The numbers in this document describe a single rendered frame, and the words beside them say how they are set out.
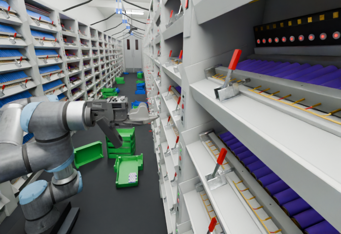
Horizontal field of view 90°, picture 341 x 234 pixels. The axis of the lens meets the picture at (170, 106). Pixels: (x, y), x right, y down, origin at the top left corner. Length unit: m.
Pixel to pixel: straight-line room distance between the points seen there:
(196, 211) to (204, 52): 0.49
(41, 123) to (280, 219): 0.57
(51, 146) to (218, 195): 0.48
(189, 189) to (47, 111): 0.51
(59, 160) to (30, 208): 0.85
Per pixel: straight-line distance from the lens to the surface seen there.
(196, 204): 0.65
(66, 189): 1.43
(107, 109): 0.52
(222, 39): 0.52
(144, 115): 0.54
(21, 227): 1.67
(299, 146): 0.21
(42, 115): 0.58
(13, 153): 0.65
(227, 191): 0.41
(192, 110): 0.52
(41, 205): 1.46
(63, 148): 0.63
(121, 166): 1.97
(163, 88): 1.20
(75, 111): 0.55
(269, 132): 0.23
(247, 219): 0.38
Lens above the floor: 1.24
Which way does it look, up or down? 18 degrees down
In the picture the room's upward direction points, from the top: 1 degrees clockwise
